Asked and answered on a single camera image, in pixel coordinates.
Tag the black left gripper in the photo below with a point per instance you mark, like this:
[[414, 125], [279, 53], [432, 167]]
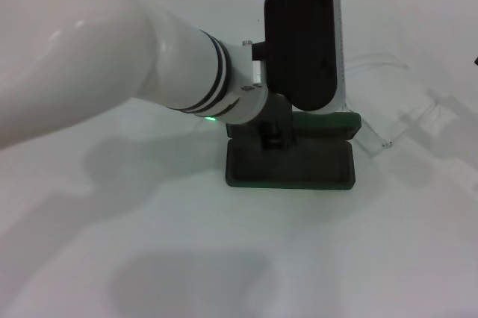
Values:
[[289, 120]]

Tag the green glasses case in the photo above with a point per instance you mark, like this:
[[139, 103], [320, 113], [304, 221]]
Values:
[[291, 168]]

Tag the clear white glasses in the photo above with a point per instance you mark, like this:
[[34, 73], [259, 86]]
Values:
[[373, 139]]

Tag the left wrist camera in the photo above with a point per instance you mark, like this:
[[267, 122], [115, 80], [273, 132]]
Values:
[[298, 34]]

